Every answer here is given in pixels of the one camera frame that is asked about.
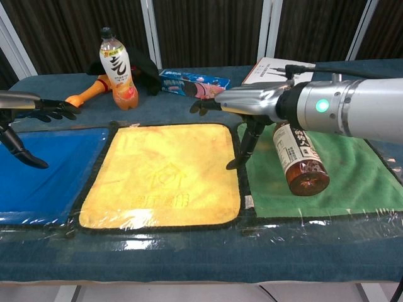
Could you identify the blue cookie box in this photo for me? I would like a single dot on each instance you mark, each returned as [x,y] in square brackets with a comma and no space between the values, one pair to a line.
[189,83]

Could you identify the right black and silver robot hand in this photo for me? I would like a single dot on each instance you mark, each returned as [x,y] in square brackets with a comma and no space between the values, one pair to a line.
[252,99]

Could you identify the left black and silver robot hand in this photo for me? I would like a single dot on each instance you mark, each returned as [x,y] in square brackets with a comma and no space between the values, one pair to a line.
[19,101]

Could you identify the yellow cloth mat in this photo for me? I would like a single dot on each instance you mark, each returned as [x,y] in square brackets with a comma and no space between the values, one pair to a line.
[163,176]

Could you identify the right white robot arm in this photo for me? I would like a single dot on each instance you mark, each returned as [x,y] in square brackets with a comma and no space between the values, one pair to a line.
[352,108]

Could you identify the metal table leg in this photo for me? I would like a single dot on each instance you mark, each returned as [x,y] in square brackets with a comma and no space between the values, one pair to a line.
[362,292]
[77,294]

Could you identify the white cardboard product box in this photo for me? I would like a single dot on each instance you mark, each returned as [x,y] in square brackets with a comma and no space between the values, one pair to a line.
[267,72]

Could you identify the clear plastic film sheet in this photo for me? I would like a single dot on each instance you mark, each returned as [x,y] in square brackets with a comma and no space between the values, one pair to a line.
[189,234]

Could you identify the orange soda bottle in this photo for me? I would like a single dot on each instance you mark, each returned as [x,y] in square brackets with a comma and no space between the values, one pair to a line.
[121,75]

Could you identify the green cloth mat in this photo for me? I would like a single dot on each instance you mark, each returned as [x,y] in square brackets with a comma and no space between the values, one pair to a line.
[352,185]

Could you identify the white partition post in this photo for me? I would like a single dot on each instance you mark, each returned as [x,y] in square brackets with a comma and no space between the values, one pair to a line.
[15,44]
[151,34]
[267,28]
[363,28]

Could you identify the brown tea bottle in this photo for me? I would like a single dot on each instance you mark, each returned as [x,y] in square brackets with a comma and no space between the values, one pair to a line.
[299,160]

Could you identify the black cloth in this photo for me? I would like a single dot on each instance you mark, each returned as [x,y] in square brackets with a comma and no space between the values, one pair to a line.
[146,74]

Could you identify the blue cloth mat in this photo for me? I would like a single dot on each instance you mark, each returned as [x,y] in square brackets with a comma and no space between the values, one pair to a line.
[53,176]

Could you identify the orange rubber chicken toy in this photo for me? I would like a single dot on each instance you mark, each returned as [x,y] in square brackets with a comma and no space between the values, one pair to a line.
[89,92]

